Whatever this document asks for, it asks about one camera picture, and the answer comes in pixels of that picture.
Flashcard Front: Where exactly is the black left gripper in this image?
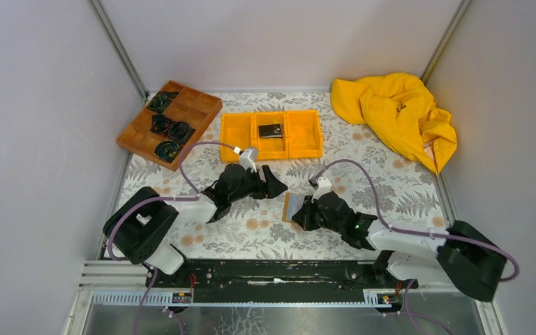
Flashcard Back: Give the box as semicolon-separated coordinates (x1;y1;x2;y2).
228;165;287;204

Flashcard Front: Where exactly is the yellow leather card holder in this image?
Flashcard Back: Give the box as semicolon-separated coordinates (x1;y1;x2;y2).
281;192;315;224

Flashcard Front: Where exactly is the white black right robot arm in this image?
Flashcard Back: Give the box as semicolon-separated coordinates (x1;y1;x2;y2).
285;192;507;302

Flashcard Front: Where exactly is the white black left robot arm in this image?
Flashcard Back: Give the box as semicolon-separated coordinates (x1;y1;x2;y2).
103;163;288;287

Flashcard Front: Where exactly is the black credit card stack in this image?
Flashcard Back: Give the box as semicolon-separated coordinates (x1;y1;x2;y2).
258;124;283;139

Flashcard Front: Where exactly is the floral patterned table mat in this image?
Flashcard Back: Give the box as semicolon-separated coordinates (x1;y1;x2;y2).
117;92;449;260

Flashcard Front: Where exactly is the yellow middle bin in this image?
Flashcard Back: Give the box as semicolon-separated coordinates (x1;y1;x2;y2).
253;112;288;161

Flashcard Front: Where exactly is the yellow bin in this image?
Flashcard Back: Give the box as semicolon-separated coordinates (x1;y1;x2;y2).
219;113;256;150
253;112;288;161
285;110;323;159

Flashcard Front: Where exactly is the yellow right bin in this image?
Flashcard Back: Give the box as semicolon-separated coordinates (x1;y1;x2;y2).
285;110;323;159

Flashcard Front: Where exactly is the yellow left bin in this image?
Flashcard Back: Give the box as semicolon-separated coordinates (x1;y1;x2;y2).
219;113;256;150

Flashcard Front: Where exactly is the orange compartment tray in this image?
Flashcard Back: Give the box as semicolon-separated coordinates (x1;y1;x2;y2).
116;81;223;171

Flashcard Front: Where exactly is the yellow crumpled cloth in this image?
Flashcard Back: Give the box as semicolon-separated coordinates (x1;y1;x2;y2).
330;73;458;174

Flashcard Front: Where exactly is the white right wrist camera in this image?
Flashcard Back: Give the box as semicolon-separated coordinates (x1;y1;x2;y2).
310;176;332;200

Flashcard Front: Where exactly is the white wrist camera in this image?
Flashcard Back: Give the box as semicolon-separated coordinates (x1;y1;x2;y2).
239;147;259;172
310;176;332;200

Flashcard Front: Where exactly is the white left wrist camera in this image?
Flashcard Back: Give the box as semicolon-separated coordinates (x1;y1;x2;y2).
239;147;259;172

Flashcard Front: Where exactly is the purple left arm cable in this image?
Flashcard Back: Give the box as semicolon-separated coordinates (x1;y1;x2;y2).
106;140;244;335

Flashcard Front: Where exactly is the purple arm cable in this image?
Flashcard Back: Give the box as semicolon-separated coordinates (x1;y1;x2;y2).
309;159;521;335
106;140;244;335

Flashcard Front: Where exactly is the black coiled strap middle right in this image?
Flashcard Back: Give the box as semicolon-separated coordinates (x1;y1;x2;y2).
168;121;196;143

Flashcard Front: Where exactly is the black coiled strap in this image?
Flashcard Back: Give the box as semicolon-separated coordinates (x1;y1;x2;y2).
149;114;172;136
147;91;179;114
168;121;196;143
154;140;184;163

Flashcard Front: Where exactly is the black coiled strap bottom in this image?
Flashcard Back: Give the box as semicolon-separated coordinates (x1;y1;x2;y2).
154;140;184;163

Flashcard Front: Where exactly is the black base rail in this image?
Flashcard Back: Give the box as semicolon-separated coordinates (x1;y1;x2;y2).
145;259;408;304

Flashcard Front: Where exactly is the black coiled strap middle left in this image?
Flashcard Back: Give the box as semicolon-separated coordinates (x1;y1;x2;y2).
149;114;172;136

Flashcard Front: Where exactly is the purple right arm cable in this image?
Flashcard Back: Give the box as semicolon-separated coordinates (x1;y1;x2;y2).
309;159;521;335

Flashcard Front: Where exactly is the black coiled strap top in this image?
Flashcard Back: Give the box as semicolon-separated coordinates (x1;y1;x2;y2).
147;91;179;114

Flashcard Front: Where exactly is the aluminium frame rail front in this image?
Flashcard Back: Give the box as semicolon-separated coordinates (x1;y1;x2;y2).
78;261;493;308

